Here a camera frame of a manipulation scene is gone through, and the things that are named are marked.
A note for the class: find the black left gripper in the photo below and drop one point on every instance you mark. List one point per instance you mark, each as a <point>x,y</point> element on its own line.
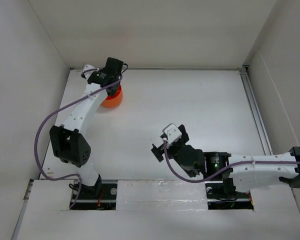
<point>112,93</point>

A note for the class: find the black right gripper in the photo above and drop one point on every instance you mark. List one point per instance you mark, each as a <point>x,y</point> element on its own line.
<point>184,140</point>

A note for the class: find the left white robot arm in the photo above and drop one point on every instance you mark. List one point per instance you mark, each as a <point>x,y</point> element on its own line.
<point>68,140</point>

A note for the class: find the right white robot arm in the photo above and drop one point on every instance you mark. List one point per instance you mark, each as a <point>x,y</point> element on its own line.
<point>237,173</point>

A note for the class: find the orange round desk organizer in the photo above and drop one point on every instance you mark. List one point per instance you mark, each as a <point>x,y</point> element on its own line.
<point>115,100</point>

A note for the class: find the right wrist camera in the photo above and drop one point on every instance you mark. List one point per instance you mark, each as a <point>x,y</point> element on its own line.
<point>173,134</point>

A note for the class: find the aluminium rail right side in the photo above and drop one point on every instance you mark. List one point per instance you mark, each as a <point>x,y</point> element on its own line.
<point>256,114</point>

